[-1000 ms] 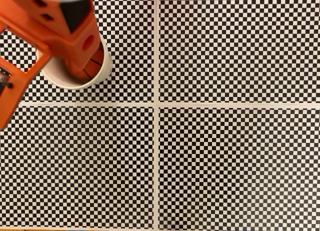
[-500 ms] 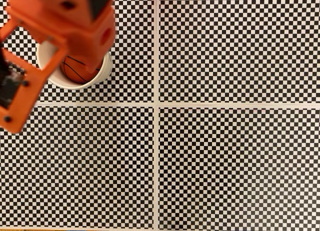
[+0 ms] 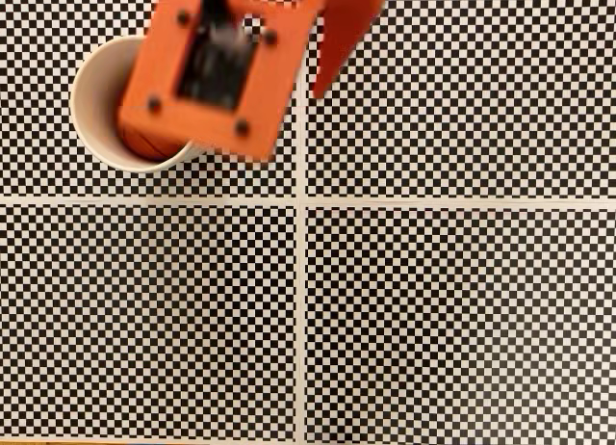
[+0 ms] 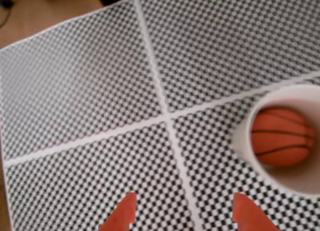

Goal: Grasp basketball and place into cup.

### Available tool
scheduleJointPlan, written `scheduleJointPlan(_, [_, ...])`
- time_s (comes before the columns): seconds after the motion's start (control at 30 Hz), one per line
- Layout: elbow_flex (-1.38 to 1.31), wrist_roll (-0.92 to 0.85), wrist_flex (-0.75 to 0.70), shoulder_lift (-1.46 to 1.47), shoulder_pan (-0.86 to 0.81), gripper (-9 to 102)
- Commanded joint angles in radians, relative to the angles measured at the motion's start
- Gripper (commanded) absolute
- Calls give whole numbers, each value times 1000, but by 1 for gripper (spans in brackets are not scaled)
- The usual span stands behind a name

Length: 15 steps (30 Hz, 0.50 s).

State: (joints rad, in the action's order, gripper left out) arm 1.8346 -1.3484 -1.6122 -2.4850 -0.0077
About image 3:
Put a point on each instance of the black white checkerboard paper sheet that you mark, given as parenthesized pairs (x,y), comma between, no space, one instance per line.
(481,344)
(48,151)
(481,79)
(144,320)

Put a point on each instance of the white paper cup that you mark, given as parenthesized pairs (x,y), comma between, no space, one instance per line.
(96,103)

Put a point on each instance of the orange camera mount with board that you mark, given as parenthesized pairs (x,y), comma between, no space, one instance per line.
(159,55)

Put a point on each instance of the small orange basketball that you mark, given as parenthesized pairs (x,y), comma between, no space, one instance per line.
(149,146)

